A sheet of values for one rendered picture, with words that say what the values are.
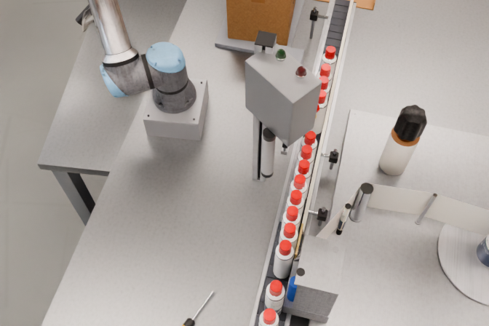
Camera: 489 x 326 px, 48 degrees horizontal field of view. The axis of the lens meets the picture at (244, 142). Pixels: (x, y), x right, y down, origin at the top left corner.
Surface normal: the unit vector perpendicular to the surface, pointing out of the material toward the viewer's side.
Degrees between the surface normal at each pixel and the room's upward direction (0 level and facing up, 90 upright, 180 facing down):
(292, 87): 0
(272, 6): 90
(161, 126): 90
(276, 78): 0
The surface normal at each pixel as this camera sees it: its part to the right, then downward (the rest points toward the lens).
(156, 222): 0.00, -0.54
